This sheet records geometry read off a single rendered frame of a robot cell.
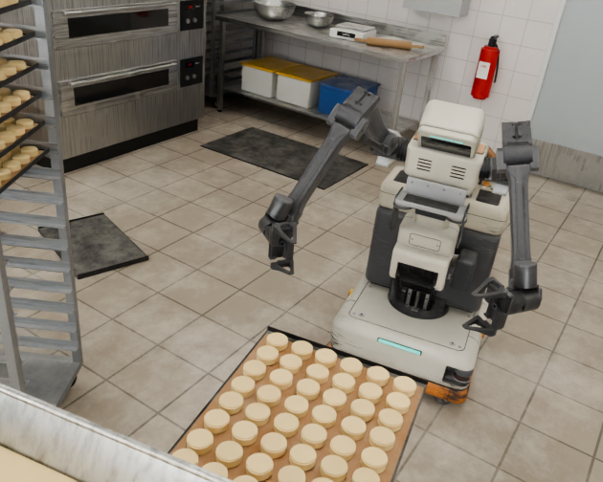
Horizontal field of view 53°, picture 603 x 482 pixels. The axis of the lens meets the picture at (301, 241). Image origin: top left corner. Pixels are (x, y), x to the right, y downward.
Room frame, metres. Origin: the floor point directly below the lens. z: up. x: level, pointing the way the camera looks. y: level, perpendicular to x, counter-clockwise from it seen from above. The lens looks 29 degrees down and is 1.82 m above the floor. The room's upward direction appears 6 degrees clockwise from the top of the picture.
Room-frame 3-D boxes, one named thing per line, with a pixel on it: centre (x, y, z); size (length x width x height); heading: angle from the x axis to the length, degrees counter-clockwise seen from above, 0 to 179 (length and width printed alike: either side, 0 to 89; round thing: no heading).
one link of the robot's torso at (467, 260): (2.16, -0.57, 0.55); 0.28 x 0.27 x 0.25; 70
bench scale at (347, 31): (5.32, -0.24, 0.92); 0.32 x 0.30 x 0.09; 157
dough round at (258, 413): (0.90, 0.05, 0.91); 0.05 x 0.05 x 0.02
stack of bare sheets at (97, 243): (2.96, 1.19, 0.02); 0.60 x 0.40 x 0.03; 42
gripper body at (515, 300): (1.29, -0.53, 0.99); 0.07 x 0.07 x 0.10; 26
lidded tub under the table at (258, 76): (5.76, 0.46, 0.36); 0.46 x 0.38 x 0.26; 148
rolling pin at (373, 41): (5.05, -0.52, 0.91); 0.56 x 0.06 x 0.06; 88
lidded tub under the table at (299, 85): (5.56, 0.12, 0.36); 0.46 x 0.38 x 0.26; 150
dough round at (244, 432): (0.84, 0.07, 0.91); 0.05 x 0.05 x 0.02
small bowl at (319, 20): (5.65, 0.07, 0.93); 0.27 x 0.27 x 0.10
